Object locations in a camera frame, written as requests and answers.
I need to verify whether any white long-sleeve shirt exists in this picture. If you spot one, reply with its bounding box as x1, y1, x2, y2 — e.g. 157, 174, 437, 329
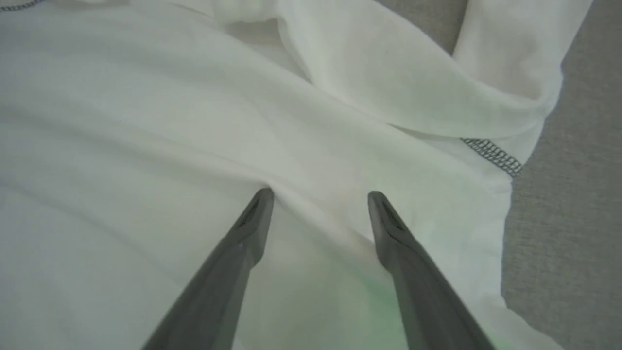
0, 0, 594, 350

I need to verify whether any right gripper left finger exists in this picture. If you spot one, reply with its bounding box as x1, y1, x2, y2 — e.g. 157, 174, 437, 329
141, 187, 276, 350

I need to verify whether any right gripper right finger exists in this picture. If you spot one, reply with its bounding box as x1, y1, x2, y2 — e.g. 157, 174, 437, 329
367, 191, 497, 350

